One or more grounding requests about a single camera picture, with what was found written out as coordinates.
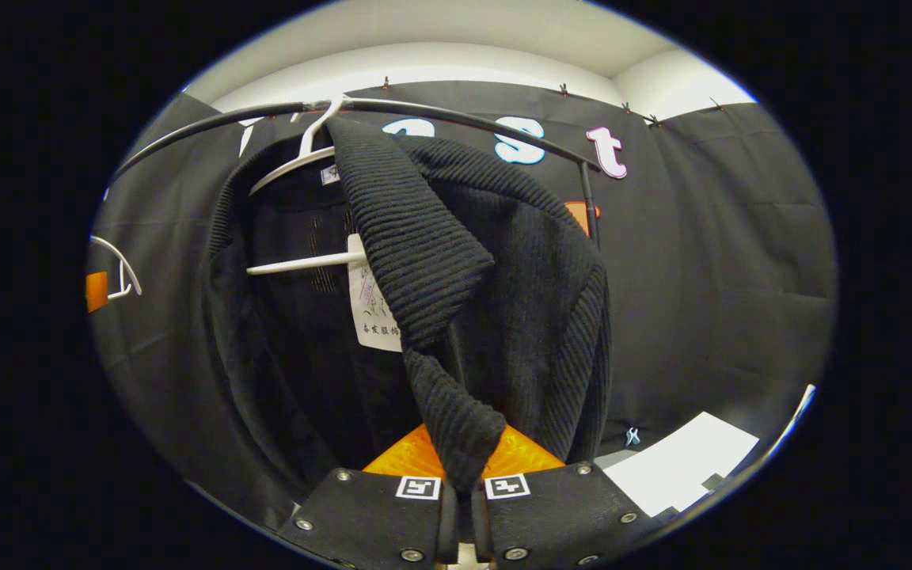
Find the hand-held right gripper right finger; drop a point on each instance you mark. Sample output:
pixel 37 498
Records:
pixel 559 514

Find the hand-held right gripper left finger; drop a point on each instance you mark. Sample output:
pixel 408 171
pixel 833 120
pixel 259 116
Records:
pixel 369 514

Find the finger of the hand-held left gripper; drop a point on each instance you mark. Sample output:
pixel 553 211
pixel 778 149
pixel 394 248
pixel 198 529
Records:
pixel 96 291

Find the white clothes hanger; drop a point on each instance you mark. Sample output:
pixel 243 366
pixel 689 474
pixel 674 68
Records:
pixel 305 264

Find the black knit cardigan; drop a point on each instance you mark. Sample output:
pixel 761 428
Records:
pixel 456 261

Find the empty white plastic hanger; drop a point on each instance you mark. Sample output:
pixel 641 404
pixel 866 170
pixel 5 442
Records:
pixel 122 281

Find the light blue clip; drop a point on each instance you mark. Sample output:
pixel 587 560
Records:
pixel 632 435

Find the white paper garment tag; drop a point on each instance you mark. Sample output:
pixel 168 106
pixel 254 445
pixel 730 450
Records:
pixel 369 317

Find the black backdrop cloth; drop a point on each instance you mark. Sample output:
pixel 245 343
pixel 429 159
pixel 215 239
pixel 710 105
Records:
pixel 701 237

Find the black garment rack rail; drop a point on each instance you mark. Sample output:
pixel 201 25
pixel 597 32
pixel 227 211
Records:
pixel 590 206

